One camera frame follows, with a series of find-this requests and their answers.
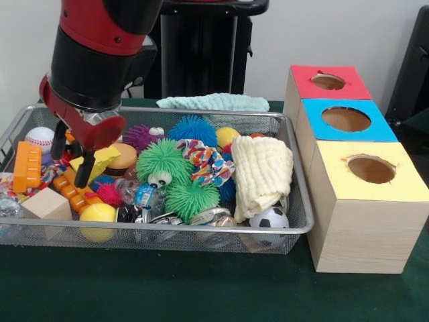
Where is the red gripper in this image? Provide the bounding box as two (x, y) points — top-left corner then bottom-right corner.
(39, 75), (126, 189)

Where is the yellow toy cheese wedge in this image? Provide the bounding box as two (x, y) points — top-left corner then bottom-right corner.
(69, 146), (121, 185)

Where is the multicoloured patterned cloth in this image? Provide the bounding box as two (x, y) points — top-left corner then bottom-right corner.
(178, 139), (237, 187)

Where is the cream waffle cloth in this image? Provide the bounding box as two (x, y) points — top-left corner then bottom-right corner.
(230, 136), (294, 224)

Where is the clear mesh bin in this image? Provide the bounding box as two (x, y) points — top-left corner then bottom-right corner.
(0, 104), (316, 254)

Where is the wooden box with three holes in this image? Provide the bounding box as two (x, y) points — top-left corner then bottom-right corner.
(284, 65), (429, 274)

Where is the white baseball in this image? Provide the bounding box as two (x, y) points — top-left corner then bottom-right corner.
(25, 126), (56, 150)

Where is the orange toy building block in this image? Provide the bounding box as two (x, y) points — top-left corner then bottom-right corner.
(12, 141), (43, 195)

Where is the plain wooden cube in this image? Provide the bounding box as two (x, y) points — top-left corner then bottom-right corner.
(20, 186), (72, 222)

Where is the yellow tennis ball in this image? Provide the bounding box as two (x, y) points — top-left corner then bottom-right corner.
(79, 203), (118, 242)

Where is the green spiky ball with face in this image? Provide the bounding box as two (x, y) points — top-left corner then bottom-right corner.
(136, 139), (194, 190)

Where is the blue spiky ball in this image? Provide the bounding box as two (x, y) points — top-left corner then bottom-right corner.
(168, 114), (219, 145)

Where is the mint green cloth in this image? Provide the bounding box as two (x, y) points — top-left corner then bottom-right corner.
(156, 93), (270, 113)

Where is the dark green tablecloth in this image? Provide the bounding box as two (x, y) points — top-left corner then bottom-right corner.
(0, 97), (429, 322)

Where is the small soccer ball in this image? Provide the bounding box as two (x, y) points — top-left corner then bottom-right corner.
(250, 207), (290, 230)

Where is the black chair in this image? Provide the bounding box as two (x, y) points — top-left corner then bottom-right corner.
(385, 7), (429, 135)

